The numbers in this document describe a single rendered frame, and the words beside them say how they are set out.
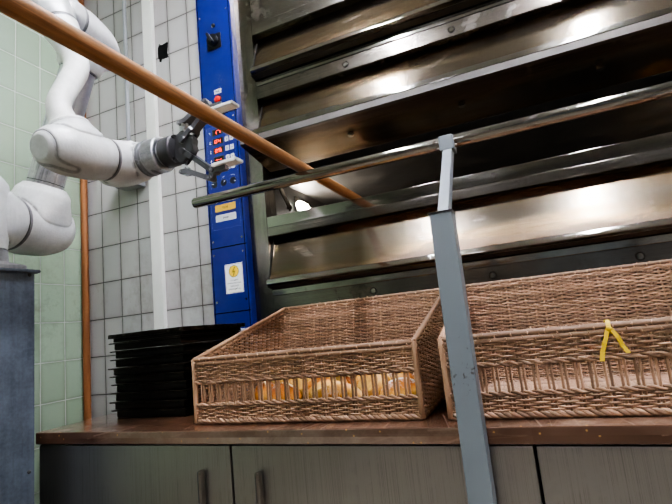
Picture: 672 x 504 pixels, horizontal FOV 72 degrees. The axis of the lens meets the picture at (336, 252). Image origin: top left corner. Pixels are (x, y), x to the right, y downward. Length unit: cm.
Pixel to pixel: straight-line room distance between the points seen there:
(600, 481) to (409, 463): 30
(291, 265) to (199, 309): 42
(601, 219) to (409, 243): 52
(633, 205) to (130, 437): 138
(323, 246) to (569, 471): 100
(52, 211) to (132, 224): 54
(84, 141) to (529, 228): 114
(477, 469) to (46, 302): 172
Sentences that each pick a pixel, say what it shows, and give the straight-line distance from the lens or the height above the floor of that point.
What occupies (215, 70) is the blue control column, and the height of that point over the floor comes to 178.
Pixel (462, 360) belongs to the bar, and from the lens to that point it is 82.
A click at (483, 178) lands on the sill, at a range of 146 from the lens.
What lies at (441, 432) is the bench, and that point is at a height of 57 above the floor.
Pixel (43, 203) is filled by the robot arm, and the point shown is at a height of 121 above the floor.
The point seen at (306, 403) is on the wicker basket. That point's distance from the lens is 104.
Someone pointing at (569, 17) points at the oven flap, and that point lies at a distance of 165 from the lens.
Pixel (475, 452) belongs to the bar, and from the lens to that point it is 85.
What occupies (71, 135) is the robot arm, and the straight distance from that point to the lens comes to 117.
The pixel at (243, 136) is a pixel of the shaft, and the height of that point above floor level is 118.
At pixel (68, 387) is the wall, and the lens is 218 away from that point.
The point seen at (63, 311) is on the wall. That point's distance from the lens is 217.
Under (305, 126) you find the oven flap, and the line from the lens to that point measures 152.
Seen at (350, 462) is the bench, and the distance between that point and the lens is 97.
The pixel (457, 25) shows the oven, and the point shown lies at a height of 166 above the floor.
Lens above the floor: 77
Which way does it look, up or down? 9 degrees up
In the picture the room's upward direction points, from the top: 6 degrees counter-clockwise
